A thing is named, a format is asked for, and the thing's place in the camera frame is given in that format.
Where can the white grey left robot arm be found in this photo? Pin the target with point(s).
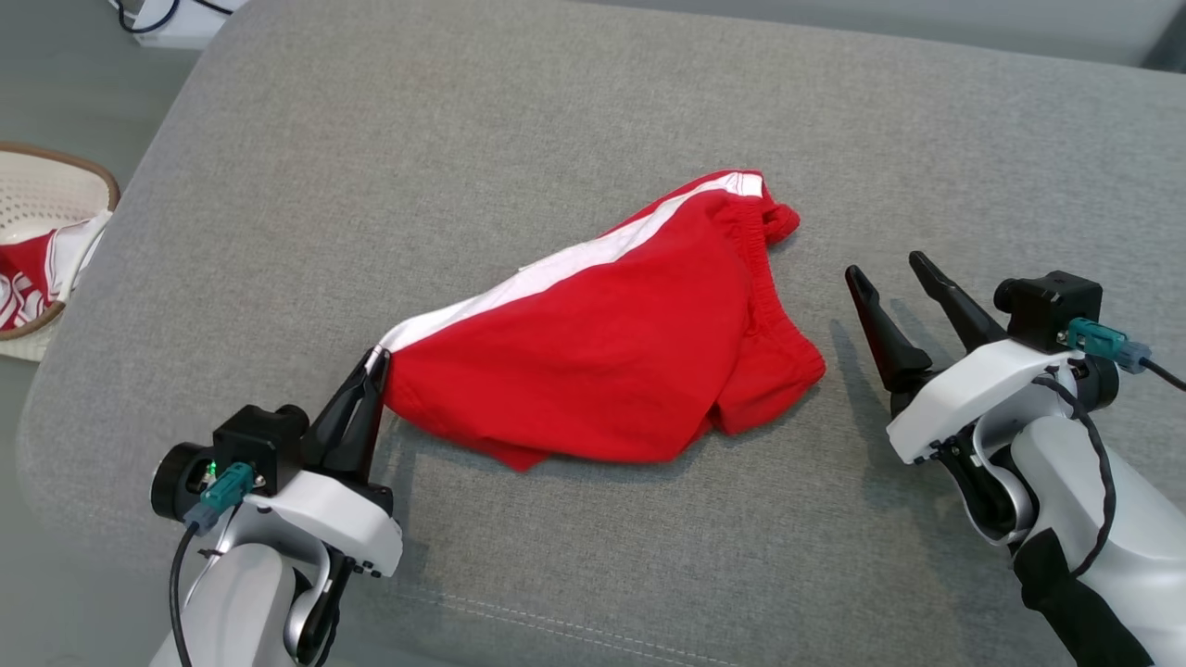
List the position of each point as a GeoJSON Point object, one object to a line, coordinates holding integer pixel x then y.
{"type": "Point", "coordinates": [236, 602]}

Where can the red white basketball jersey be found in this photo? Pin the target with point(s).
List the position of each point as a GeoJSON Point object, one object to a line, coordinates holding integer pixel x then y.
{"type": "Point", "coordinates": [37, 269]}

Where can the red shorts with white stripe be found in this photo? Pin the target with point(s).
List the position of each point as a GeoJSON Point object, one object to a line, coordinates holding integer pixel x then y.
{"type": "Point", "coordinates": [611, 352]}

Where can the dark grey furniture corner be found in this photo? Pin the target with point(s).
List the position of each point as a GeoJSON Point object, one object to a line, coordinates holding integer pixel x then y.
{"type": "Point", "coordinates": [1169, 42]}

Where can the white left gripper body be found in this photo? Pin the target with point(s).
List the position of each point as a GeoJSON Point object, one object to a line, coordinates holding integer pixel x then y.
{"type": "Point", "coordinates": [324, 514]}

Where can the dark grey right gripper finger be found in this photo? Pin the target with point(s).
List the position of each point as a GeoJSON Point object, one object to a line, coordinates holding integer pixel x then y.
{"type": "Point", "coordinates": [959, 310]}
{"type": "Point", "coordinates": [885, 338]}

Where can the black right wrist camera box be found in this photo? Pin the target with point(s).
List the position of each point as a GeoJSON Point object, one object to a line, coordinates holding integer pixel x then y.
{"type": "Point", "coordinates": [1052, 310]}

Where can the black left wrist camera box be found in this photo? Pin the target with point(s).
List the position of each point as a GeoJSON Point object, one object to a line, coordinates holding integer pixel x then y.
{"type": "Point", "coordinates": [250, 445]}

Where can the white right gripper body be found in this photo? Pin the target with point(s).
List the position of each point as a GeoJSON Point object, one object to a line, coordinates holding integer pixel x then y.
{"type": "Point", "coordinates": [973, 389]}

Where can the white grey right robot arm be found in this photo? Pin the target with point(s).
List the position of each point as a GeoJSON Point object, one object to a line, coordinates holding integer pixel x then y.
{"type": "Point", "coordinates": [1112, 547]}

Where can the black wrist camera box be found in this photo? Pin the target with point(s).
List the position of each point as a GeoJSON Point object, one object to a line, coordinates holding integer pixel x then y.
{"type": "Point", "coordinates": [250, 445]}
{"type": "Point", "coordinates": [1052, 310]}

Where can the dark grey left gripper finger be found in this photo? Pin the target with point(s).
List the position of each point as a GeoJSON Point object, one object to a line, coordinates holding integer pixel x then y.
{"type": "Point", "coordinates": [338, 421]}
{"type": "Point", "coordinates": [366, 435]}

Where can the white woven laundry basket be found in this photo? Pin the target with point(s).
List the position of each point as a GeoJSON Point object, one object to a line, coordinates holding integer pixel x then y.
{"type": "Point", "coordinates": [56, 185]}

